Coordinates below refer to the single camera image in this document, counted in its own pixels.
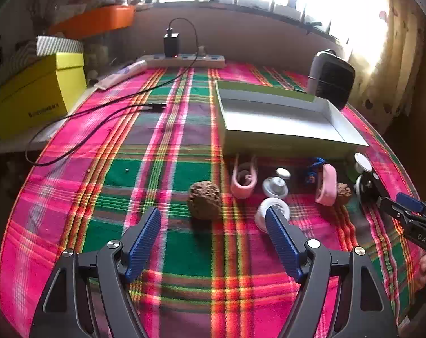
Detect smooth brown walnut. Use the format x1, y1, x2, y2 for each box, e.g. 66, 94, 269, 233
336, 182, 352, 205

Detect blue cord orange earplugs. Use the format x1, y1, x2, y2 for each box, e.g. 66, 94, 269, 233
305, 157, 326, 184

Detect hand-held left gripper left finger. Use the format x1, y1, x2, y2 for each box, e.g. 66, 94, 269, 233
39, 207, 162, 338

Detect pink green plaid tablecloth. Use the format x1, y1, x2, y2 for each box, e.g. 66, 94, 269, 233
0, 60, 426, 338

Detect black charging cable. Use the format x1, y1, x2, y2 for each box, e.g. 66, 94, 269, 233
25, 17, 199, 167

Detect green spool with white top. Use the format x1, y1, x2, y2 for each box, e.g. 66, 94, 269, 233
345, 152, 372, 184

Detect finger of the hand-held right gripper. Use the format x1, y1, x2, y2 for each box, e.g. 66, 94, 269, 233
395, 192, 426, 219
377, 196, 416, 230

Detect rough carved walnut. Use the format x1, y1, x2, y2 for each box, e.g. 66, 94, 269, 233
187, 181, 221, 222

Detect green and white box tray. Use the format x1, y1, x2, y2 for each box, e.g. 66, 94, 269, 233
215, 79, 370, 159

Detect yellow patterned curtain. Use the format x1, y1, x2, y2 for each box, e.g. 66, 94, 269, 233
347, 0, 426, 127

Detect white power strip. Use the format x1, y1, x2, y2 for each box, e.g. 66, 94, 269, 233
136, 54, 226, 69

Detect white cream tube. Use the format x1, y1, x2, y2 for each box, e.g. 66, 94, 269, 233
95, 61, 148, 90

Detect grey and black heater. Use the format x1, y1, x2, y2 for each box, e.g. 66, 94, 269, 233
306, 49, 355, 110

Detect white round bottle cap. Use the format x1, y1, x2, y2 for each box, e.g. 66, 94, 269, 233
254, 198, 291, 233

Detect pink oblong case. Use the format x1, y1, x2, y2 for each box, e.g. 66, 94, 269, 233
315, 164, 338, 206

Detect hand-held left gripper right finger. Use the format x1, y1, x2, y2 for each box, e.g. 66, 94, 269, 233
265, 207, 400, 338

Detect black charger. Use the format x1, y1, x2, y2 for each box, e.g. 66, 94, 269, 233
164, 32, 180, 57

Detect striped box lid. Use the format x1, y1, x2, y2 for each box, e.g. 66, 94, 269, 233
12, 36, 84, 64

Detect yellow cardboard box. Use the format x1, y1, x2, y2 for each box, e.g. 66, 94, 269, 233
0, 52, 88, 139

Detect orange-topped glass tank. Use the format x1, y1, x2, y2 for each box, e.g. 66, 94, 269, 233
47, 5, 136, 64

